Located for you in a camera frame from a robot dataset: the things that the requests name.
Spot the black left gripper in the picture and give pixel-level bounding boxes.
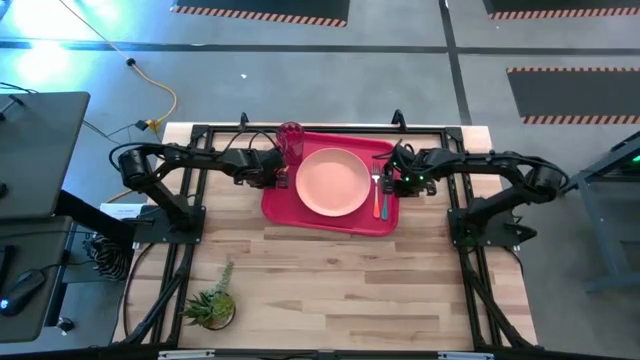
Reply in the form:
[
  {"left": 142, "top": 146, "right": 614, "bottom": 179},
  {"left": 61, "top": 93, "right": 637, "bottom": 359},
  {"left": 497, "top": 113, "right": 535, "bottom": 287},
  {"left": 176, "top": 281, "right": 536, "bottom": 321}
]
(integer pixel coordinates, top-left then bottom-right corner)
[{"left": 233, "top": 148, "right": 291, "bottom": 190}]

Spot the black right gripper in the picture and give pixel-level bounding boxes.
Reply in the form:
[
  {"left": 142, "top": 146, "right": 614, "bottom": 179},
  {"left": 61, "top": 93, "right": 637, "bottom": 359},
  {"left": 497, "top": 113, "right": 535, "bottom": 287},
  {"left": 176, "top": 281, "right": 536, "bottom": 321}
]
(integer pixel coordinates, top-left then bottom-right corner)
[{"left": 381, "top": 148, "right": 441, "bottom": 197}]

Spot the metal fork orange handle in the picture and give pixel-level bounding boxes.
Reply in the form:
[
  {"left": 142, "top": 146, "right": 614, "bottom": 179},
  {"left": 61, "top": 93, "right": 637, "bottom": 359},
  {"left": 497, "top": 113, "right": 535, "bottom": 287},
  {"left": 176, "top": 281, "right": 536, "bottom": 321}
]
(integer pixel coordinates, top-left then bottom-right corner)
[{"left": 370, "top": 162, "right": 383, "bottom": 220}]

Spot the red plastic tray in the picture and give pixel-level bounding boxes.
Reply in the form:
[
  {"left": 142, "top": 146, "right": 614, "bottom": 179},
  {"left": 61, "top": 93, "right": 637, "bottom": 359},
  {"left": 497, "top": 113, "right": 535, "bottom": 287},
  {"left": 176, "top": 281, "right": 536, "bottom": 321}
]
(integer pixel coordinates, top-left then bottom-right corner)
[{"left": 260, "top": 131, "right": 402, "bottom": 238}]

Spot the red translucent cup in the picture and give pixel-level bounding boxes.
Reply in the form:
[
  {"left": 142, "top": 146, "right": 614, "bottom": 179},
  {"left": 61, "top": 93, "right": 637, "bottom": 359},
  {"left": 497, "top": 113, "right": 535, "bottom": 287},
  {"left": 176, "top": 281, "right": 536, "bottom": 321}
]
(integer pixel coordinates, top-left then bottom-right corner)
[{"left": 274, "top": 121, "right": 305, "bottom": 167}]

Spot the peach round plate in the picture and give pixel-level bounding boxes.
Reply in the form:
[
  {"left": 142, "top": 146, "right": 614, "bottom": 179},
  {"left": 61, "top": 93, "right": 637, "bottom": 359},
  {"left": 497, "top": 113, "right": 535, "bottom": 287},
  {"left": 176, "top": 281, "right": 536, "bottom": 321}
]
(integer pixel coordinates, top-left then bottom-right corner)
[{"left": 294, "top": 147, "right": 372, "bottom": 218}]

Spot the potted green succulent plant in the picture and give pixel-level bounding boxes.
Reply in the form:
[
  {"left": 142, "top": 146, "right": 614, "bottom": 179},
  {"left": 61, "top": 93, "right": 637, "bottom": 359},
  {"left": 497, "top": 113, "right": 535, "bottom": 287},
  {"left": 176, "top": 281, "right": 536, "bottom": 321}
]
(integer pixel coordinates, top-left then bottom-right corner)
[{"left": 179, "top": 260, "right": 237, "bottom": 332}]

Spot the white paper label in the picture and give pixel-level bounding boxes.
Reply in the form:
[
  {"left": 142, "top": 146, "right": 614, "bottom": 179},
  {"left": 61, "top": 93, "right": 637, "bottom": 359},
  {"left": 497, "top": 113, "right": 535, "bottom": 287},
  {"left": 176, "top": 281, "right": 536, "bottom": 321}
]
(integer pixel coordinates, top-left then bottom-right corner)
[{"left": 98, "top": 202, "right": 147, "bottom": 221}]

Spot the black floor mat striped edge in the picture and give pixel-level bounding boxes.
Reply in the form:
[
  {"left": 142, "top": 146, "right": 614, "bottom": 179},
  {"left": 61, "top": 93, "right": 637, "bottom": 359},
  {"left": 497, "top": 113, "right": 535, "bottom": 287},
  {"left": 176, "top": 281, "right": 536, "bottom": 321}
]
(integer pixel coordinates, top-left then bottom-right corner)
[
  {"left": 169, "top": 0, "right": 351, "bottom": 28},
  {"left": 482, "top": 0, "right": 640, "bottom": 21},
  {"left": 506, "top": 67, "right": 640, "bottom": 125}
]

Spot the black desk support bar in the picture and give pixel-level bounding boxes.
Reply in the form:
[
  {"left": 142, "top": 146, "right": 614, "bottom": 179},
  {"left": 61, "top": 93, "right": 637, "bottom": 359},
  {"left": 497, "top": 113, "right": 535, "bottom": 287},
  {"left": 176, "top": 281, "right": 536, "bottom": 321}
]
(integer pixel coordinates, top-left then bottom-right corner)
[{"left": 53, "top": 189, "right": 136, "bottom": 246}]

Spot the grey metal stand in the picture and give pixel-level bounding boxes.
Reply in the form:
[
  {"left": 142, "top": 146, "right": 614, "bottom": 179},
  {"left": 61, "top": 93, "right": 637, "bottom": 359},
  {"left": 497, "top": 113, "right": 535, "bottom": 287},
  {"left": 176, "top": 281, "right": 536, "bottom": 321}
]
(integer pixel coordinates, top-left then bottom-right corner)
[{"left": 564, "top": 130, "right": 640, "bottom": 294}]

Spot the grey desk panel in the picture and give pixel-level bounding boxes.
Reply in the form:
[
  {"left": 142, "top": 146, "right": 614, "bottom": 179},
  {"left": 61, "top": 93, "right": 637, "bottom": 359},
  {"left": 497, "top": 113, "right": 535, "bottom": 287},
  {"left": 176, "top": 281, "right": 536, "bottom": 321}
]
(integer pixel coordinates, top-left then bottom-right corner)
[{"left": 0, "top": 91, "right": 91, "bottom": 221}]

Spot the dark desk surface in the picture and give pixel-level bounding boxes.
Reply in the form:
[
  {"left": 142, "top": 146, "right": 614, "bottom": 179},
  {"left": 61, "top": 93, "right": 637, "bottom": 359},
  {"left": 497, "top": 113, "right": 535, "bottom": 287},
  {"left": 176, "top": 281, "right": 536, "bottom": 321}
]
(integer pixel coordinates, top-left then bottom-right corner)
[{"left": 0, "top": 214, "right": 74, "bottom": 344}]

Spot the black computer mouse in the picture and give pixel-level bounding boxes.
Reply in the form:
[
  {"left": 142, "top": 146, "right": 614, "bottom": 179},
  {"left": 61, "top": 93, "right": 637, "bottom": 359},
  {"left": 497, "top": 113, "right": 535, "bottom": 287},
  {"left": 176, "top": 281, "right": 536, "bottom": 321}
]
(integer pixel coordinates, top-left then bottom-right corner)
[{"left": 0, "top": 268, "right": 47, "bottom": 317}]

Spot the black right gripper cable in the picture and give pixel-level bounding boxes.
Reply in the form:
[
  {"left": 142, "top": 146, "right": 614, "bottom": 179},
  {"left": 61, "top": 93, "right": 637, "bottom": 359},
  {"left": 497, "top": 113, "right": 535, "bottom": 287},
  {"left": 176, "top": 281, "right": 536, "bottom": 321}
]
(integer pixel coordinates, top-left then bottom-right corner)
[{"left": 372, "top": 139, "right": 416, "bottom": 162}]

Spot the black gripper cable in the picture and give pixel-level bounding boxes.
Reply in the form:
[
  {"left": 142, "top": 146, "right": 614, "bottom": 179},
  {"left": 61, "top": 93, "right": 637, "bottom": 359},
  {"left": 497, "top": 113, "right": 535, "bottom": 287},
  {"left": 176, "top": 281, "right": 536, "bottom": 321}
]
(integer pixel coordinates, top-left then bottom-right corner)
[
  {"left": 219, "top": 128, "right": 281, "bottom": 156},
  {"left": 372, "top": 139, "right": 416, "bottom": 162}
]

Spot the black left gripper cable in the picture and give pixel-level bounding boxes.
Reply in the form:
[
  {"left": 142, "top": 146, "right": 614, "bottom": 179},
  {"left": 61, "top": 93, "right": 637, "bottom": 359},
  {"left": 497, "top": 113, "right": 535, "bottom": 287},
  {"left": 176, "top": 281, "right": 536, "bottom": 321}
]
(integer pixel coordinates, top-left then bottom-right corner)
[{"left": 219, "top": 128, "right": 281, "bottom": 156}]

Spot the black metal table frame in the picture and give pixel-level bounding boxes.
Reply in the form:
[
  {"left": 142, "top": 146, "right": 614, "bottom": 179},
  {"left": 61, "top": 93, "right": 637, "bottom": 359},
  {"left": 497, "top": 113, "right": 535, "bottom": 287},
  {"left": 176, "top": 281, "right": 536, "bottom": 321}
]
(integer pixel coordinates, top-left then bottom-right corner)
[{"left": 119, "top": 122, "right": 539, "bottom": 360}]

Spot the black power cable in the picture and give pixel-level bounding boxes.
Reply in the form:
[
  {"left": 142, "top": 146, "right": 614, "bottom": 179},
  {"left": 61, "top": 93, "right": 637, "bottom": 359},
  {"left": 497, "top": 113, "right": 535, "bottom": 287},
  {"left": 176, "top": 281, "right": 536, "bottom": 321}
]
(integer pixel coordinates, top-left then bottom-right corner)
[{"left": 0, "top": 82, "right": 151, "bottom": 149}]

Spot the striped coiled cable bundle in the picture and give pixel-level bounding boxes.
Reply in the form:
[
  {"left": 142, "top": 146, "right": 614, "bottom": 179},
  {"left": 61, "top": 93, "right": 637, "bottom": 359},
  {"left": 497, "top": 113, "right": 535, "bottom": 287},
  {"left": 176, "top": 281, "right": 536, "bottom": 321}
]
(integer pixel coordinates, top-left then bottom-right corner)
[{"left": 82, "top": 233, "right": 135, "bottom": 282}]

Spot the yellow extension cord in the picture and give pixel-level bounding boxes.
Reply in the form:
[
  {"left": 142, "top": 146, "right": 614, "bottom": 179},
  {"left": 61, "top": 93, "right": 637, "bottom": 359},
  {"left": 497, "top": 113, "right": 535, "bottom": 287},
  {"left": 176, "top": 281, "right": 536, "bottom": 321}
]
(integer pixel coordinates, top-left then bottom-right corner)
[{"left": 57, "top": 0, "right": 179, "bottom": 134}]

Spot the white metal bracket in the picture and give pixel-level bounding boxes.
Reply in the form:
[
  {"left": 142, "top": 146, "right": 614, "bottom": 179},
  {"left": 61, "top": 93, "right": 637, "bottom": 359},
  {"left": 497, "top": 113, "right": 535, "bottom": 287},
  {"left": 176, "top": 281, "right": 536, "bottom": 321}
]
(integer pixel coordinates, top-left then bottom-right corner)
[
  {"left": 158, "top": 349, "right": 216, "bottom": 360},
  {"left": 437, "top": 351, "right": 495, "bottom": 360}
]

